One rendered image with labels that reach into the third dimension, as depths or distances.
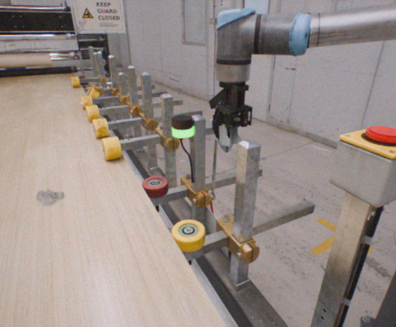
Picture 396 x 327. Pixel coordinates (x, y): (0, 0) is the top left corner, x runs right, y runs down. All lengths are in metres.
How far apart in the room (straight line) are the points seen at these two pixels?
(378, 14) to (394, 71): 2.51
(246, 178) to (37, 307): 0.46
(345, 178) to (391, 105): 3.01
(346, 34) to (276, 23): 0.22
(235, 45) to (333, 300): 0.56
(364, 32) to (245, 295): 0.74
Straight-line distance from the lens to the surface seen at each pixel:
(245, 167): 0.59
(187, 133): 0.77
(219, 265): 0.88
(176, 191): 0.90
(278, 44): 0.71
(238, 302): 0.81
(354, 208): 0.43
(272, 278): 1.83
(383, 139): 0.38
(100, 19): 3.24
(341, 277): 0.49
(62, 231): 0.76
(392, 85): 3.38
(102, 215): 0.78
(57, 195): 0.90
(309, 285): 1.86
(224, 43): 0.72
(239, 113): 0.75
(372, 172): 0.37
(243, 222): 0.68
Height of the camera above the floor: 1.34
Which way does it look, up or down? 26 degrees down
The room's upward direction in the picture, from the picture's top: straight up
